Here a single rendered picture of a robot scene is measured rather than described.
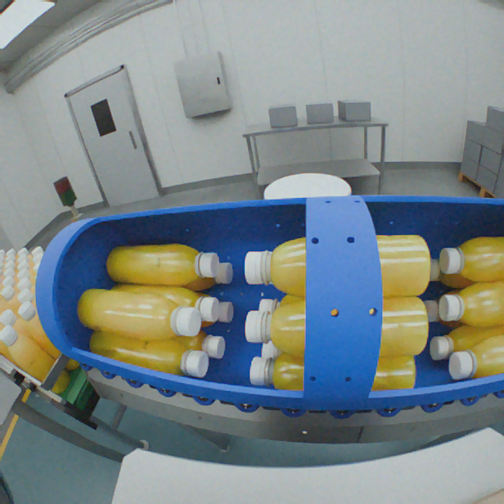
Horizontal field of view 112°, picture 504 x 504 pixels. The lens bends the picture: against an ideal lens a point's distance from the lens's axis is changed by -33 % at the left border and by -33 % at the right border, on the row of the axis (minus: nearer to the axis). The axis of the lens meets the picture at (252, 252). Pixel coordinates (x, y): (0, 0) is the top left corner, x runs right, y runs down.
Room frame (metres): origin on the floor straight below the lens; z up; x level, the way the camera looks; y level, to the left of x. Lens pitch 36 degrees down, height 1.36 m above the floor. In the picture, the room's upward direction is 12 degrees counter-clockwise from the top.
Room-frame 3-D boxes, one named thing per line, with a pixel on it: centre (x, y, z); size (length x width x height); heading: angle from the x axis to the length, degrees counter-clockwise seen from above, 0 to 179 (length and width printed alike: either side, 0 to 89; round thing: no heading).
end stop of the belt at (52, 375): (0.39, 0.45, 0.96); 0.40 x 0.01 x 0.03; 162
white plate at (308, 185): (0.72, -0.21, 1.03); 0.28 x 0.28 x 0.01
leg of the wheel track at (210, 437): (0.28, 0.34, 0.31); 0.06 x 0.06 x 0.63; 72
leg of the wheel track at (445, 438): (-0.02, -0.60, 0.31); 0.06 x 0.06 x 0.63; 72
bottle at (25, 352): (0.25, 0.54, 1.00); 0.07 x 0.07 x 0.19
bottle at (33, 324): (0.32, 0.52, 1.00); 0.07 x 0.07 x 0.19
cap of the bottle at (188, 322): (0.22, 0.10, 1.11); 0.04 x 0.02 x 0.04; 162
